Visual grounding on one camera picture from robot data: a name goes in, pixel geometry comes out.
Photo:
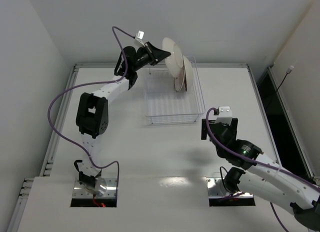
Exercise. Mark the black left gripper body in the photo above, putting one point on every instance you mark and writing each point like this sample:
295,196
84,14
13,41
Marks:
150,55

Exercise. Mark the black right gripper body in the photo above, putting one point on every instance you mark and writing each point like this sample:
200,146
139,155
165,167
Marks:
204,129

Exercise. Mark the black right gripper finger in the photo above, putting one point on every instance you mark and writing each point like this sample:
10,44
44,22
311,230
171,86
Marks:
204,129
234,127

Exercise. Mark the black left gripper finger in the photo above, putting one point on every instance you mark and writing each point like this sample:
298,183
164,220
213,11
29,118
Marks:
158,55
151,48

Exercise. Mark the floral brown-rim plate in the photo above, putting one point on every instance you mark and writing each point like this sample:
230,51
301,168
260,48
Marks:
174,62
188,81

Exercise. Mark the orange sunburst plate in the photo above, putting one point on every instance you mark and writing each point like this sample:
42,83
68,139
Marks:
179,80

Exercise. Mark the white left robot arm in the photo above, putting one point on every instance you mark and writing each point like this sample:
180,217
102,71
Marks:
92,116

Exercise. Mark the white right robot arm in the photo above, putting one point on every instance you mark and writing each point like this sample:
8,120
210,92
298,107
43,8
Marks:
254,172

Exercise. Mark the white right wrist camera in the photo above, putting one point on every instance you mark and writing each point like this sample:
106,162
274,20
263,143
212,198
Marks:
224,115

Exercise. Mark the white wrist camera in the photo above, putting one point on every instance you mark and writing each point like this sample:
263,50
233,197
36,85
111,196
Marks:
224,115
138,39

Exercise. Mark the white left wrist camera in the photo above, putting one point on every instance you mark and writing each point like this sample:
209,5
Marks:
138,39

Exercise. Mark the white wire dish rack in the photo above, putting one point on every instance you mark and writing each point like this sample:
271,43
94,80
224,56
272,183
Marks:
164,105

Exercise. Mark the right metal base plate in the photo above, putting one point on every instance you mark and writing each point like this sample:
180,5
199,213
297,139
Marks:
217,191

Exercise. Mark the metal base plate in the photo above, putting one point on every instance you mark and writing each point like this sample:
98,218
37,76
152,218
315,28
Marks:
217,191
104,188

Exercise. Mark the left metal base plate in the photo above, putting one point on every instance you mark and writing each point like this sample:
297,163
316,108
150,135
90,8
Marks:
104,188

